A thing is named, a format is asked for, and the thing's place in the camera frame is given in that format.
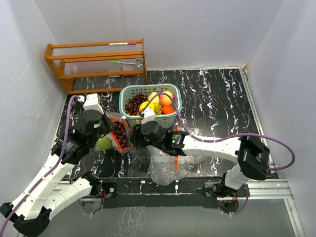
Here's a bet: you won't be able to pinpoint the yellow lemon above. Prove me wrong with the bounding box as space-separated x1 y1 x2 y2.
139 101 155 113

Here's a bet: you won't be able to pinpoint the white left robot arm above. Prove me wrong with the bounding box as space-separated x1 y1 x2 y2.
0 110 111 237

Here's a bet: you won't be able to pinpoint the pink white marker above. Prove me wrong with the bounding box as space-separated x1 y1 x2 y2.
108 42 137 46

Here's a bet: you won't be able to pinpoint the teal plastic basket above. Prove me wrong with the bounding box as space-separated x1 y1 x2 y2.
118 83 183 130

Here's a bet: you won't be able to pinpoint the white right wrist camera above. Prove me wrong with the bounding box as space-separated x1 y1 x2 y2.
142 108 156 125

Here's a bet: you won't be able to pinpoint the wooden rack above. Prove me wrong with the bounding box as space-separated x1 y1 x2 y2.
44 39 148 94

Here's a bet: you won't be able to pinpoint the clear zip top bag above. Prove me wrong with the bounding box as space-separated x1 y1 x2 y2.
94 112 134 154

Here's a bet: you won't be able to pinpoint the black metal base rail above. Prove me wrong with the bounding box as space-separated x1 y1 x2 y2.
74 177 252 214

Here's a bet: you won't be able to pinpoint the green custard apple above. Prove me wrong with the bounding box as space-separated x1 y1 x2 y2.
95 136 113 152

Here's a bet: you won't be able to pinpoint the green white marker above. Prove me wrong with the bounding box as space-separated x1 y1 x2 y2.
111 60 136 65

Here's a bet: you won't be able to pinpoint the clear zip bag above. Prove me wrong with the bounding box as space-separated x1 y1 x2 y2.
94 112 134 154
147 146 207 186

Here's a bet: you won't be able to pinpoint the orange peach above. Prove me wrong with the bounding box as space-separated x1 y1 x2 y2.
159 91 174 106

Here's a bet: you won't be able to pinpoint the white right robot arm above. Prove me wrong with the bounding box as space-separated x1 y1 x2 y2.
132 121 270 196

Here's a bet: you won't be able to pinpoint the dark red grapes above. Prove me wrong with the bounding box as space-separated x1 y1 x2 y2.
111 121 129 149

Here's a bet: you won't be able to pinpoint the yellow pear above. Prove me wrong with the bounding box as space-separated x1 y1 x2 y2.
148 91 160 104

